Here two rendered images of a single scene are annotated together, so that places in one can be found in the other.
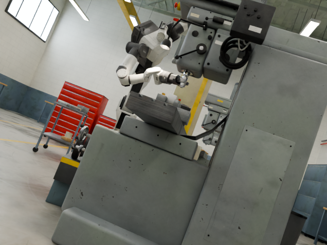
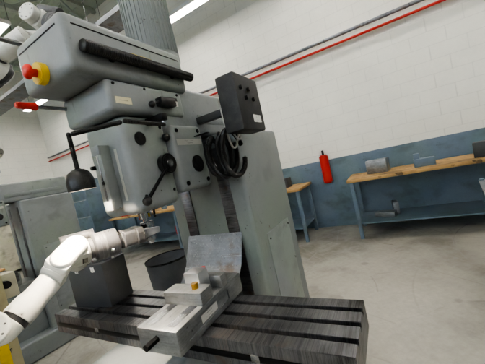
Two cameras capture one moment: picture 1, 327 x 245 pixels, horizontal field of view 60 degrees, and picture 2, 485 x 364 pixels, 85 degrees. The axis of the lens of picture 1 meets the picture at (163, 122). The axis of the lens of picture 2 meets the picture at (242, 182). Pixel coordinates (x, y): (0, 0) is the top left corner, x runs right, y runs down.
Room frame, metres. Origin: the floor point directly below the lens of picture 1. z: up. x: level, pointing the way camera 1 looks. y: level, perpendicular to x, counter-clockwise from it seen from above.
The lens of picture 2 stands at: (1.28, 0.75, 1.38)
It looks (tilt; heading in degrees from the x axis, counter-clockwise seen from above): 3 degrees down; 290
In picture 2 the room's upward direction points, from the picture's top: 13 degrees counter-clockwise
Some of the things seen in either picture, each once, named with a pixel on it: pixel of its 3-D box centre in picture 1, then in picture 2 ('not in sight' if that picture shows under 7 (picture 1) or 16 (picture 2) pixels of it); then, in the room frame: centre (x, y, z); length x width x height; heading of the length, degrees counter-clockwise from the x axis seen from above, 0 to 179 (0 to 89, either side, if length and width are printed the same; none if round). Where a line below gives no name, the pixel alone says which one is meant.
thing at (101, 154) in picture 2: (179, 49); (107, 178); (1.98, 0.08, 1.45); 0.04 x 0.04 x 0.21; 81
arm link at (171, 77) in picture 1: (172, 79); (123, 239); (2.01, 0.05, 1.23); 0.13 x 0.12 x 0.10; 148
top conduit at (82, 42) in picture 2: (216, 1); (147, 65); (1.81, -0.04, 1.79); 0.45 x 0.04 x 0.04; 81
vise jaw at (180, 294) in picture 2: (162, 100); (188, 294); (1.80, 0.06, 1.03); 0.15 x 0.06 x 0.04; 172
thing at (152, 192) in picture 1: (138, 187); not in sight; (1.96, 0.00, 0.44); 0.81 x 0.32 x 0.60; 81
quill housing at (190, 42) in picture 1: (195, 51); (134, 167); (1.96, -0.03, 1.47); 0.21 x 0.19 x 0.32; 171
